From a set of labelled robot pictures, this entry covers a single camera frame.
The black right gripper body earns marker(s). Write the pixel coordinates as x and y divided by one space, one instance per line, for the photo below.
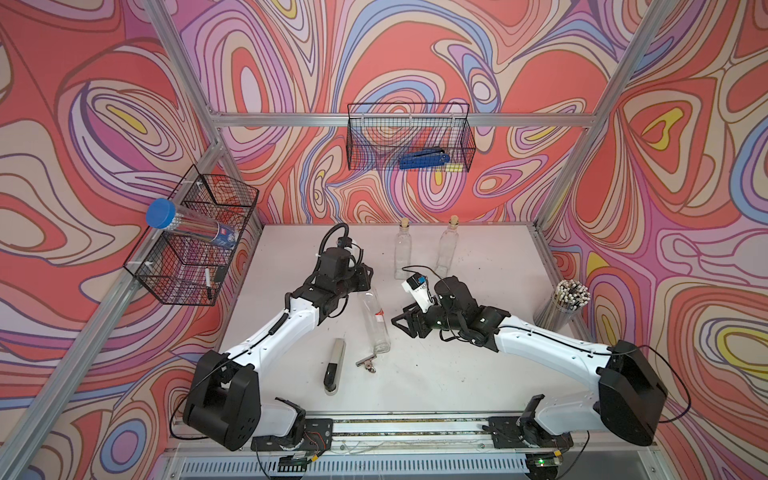
436 318

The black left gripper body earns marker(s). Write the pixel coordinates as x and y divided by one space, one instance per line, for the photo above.
357 281

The clear glass bottle black cap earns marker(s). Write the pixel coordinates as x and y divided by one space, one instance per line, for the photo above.
375 322

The clear glass bottle cork stopper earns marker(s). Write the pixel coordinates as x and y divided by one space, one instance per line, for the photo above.
402 251

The clear square bottle with cork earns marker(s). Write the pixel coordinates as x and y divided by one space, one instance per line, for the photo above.
447 246

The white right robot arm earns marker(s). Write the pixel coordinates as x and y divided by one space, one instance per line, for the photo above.
622 393

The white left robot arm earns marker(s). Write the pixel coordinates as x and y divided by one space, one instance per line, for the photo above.
224 403

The small metal clip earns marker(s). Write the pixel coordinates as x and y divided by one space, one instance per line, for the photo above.
367 363

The black and beige flat tool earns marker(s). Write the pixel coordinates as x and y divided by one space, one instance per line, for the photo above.
334 367

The metal cup of pencils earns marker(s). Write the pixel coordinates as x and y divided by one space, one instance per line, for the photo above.
569 297

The blue plastic tool in basket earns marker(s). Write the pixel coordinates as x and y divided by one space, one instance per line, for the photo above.
423 159

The black marker in basket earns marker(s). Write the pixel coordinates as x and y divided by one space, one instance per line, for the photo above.
208 284

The clear tube with blue cap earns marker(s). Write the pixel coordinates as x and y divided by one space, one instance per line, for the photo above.
163 214

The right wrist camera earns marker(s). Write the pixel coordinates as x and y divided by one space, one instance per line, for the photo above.
416 286

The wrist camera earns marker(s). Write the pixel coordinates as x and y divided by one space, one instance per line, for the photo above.
346 245
416 286

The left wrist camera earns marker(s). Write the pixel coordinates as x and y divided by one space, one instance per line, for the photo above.
346 245

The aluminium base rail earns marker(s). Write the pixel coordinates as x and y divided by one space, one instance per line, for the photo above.
410 446

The black wire basket back wall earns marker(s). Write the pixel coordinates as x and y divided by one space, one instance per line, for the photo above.
379 133

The black wire basket wall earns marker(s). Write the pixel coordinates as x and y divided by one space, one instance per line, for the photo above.
379 133
171 268

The black wire basket left wall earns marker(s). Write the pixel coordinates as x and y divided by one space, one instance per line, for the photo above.
171 268

